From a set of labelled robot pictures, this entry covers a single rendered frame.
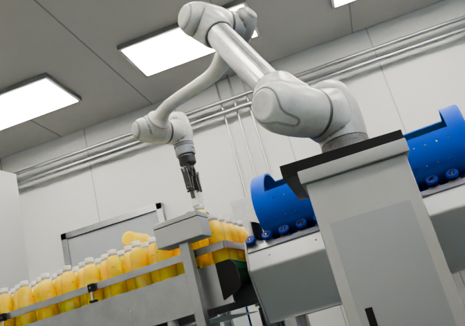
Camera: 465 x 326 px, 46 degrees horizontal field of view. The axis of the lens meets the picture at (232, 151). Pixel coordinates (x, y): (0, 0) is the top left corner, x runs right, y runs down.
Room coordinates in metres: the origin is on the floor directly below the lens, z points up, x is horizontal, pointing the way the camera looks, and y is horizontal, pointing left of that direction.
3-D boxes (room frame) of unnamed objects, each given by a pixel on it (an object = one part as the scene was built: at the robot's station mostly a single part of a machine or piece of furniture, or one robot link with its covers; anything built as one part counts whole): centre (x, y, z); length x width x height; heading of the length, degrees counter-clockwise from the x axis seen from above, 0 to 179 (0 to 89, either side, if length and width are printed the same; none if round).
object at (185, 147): (2.31, 0.20, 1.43); 0.09 x 0.09 x 0.06
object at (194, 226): (2.17, 0.27, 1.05); 0.20 x 0.10 x 0.10; 72
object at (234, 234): (2.40, 0.11, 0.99); 0.07 x 0.07 x 0.19
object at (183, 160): (2.31, 0.20, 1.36); 0.08 x 0.07 x 0.09; 161
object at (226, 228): (2.33, 0.13, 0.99); 0.07 x 0.07 x 0.19
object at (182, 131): (2.30, 0.21, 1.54); 0.13 x 0.11 x 0.16; 133
